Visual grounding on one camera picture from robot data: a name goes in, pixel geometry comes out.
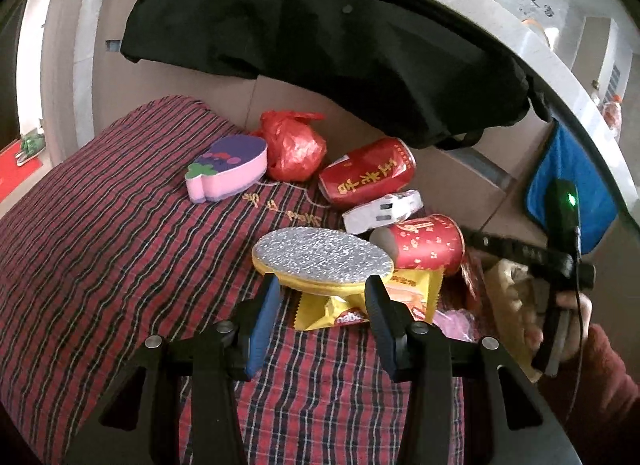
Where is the right hand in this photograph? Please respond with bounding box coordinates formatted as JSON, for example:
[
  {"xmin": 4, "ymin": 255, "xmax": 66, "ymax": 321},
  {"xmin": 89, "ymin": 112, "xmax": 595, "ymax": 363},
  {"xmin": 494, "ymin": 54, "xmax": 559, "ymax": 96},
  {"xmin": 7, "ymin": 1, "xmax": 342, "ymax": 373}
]
[{"xmin": 520, "ymin": 292, "xmax": 592, "ymax": 363}]

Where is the red plaid tablecloth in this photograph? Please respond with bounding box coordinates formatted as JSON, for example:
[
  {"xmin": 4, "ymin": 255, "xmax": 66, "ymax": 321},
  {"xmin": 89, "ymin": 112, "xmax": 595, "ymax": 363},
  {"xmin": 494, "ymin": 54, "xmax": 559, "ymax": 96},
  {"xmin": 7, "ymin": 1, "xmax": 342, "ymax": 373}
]
[{"xmin": 1, "ymin": 96, "xmax": 409, "ymax": 464}]

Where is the blue towel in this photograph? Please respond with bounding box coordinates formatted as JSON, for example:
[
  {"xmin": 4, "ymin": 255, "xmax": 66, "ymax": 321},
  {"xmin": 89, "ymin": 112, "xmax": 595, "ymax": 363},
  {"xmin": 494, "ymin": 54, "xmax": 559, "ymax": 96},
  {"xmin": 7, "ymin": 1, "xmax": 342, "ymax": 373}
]
[{"xmin": 523, "ymin": 123, "xmax": 617, "ymax": 255}]

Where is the red paper cup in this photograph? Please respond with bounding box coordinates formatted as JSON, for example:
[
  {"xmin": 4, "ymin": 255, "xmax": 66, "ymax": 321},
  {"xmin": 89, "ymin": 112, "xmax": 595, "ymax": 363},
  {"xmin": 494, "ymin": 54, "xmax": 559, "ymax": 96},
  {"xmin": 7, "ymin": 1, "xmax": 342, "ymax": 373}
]
[{"xmin": 369, "ymin": 214, "xmax": 465, "ymax": 277}]

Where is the black cloth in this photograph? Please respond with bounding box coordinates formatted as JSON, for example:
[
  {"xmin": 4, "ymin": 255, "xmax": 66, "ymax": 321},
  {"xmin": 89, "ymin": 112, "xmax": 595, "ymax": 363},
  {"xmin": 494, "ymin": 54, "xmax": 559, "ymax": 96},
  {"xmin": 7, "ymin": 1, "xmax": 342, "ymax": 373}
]
[{"xmin": 120, "ymin": 0, "xmax": 550, "ymax": 150}]

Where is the silver yellow scrub pad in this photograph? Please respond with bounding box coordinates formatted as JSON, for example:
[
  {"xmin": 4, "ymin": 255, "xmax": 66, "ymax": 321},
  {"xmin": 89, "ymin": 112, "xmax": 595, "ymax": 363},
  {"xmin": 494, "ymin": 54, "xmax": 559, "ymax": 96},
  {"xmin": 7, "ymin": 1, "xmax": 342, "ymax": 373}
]
[{"xmin": 252, "ymin": 227, "xmax": 395, "ymax": 297}]

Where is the yellow snack wrapper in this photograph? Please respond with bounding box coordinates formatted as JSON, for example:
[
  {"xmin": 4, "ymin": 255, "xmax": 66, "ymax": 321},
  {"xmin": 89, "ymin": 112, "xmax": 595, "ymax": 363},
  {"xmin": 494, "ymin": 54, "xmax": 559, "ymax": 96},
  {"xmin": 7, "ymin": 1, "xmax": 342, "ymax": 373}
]
[{"xmin": 294, "ymin": 268, "xmax": 445, "ymax": 331}]

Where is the red drink can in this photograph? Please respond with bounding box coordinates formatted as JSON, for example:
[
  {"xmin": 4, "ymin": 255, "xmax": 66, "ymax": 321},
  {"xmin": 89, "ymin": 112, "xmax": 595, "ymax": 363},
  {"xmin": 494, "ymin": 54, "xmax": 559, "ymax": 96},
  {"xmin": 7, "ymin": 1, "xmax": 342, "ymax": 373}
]
[{"xmin": 319, "ymin": 137, "xmax": 416, "ymax": 210}]

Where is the purple yellow snack bag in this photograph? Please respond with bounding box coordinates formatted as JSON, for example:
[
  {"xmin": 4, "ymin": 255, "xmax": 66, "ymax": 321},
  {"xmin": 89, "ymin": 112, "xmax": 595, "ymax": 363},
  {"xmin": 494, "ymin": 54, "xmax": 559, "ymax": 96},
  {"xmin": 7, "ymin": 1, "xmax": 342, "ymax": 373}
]
[{"xmin": 433, "ymin": 309, "xmax": 478, "ymax": 343}]

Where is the red floor mat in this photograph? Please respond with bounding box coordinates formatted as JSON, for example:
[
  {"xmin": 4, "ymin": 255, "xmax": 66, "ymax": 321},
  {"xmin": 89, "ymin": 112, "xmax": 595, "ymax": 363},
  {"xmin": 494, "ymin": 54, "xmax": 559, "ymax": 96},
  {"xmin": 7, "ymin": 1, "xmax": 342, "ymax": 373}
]
[{"xmin": 0, "ymin": 140, "xmax": 42, "ymax": 201}]

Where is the red plastic bag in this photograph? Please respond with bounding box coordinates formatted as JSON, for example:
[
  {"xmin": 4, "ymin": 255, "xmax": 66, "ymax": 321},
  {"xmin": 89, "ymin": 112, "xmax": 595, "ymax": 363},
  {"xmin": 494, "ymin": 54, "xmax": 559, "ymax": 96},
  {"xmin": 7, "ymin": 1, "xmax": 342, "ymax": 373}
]
[{"xmin": 252, "ymin": 110, "xmax": 328, "ymax": 182}]

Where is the trash bin with beige bag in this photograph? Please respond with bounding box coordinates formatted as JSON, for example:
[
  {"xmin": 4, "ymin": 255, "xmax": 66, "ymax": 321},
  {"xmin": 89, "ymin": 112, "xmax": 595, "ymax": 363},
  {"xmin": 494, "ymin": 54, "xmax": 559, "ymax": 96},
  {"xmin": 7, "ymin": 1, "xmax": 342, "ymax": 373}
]
[{"xmin": 485, "ymin": 259, "xmax": 542, "ymax": 383}]

